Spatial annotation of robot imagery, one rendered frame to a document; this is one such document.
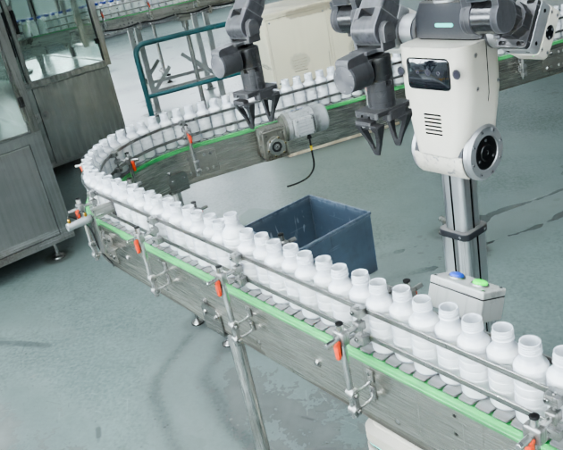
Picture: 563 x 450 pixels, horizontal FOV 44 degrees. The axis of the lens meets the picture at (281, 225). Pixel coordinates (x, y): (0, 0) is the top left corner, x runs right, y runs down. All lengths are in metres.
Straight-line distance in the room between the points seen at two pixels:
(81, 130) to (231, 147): 3.79
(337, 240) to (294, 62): 3.66
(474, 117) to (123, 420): 2.06
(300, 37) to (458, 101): 3.94
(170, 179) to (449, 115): 1.62
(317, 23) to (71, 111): 2.49
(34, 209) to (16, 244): 0.25
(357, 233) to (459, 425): 1.01
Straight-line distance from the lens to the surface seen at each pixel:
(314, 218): 2.56
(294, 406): 3.05
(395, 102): 1.48
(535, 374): 1.27
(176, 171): 3.24
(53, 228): 4.92
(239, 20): 1.77
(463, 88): 1.91
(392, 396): 1.54
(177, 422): 3.15
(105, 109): 7.03
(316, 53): 5.85
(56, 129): 6.86
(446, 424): 1.46
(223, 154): 3.29
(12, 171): 4.76
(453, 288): 1.52
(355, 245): 2.30
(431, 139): 2.01
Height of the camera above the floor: 1.89
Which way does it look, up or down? 24 degrees down
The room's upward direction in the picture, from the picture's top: 11 degrees counter-clockwise
